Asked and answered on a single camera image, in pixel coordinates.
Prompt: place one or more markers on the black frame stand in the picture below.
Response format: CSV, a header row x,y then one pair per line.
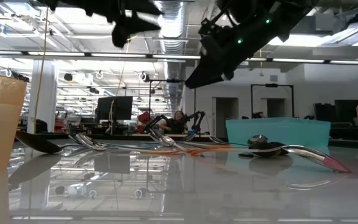
x,y
272,85
172,81

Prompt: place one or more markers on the background black robot arm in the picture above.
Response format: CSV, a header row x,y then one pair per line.
x,y
197,116
155,119

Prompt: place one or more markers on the dark cabinets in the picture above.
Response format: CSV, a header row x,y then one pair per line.
x,y
346,112

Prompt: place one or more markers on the teal plastic tray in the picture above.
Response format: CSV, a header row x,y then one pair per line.
x,y
278,130

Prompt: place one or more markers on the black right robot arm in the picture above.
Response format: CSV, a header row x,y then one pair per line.
x,y
294,9

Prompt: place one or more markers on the pile of spoons on table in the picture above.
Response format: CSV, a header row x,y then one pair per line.
x,y
129,136

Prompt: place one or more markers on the person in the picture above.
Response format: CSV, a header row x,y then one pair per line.
x,y
176,124

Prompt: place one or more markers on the red chair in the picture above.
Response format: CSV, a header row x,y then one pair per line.
x,y
143,118

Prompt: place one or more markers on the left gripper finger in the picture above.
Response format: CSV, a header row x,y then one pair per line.
x,y
138,7
126,29

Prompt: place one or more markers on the long ceiling light strip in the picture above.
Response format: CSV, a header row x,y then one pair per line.
x,y
172,57

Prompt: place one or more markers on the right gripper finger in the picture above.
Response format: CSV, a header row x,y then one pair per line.
x,y
210,73

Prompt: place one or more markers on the ribbed silver ventilation duct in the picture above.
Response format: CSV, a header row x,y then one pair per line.
x,y
172,34

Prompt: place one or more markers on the black monitor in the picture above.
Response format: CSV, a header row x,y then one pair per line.
x,y
117,109

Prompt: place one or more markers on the white pillar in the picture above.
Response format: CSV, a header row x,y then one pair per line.
x,y
50,93

